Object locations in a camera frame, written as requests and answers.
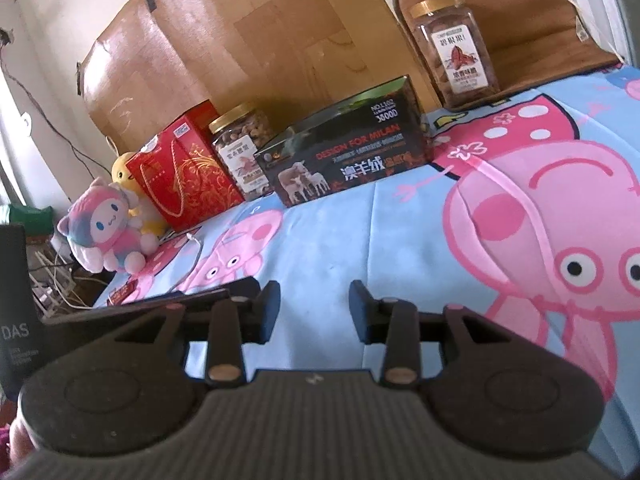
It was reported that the gold-lid pecan jar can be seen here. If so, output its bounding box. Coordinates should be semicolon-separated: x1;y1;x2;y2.
407;0;502;111

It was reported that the brown seat cushion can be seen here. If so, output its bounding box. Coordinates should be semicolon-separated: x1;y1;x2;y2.
392;0;621;112

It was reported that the printed blanket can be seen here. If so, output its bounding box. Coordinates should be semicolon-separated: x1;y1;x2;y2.
92;62;640;480

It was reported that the white cable bundle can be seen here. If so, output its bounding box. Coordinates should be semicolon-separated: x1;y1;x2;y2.
29;247;79;312

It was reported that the gold-lid cashew jar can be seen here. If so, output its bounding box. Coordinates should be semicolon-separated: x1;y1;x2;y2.
207;101;276;204

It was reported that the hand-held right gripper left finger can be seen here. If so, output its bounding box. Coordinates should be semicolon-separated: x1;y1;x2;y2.
114;280;282;387

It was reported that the small brown packet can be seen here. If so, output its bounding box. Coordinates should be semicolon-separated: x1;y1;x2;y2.
106;280;146;307

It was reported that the pink plush toy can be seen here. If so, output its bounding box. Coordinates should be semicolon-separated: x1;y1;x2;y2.
56;176;159;275

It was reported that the brown cardboard sheet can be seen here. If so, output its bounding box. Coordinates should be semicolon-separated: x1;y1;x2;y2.
76;0;437;162

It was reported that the yellow plush toy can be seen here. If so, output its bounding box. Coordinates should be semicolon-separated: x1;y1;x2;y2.
111;152;169;239

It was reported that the white usb cable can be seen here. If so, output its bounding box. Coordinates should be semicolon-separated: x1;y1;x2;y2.
184;230;206;273

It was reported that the black cardboard box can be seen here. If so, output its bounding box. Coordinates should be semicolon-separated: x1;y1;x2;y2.
253;75;435;209

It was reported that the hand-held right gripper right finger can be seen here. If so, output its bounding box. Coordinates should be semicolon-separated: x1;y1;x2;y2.
348;279;502;387

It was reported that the green cloth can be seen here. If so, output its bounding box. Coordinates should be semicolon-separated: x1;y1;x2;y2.
0;204;55;244

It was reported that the black wall cable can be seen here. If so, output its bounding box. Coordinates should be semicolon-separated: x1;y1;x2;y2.
0;27;109;182

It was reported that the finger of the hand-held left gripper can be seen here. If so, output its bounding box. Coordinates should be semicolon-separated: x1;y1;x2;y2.
41;276;262;329

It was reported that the red gift box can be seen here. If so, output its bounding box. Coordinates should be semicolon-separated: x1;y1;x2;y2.
125;100;246;234

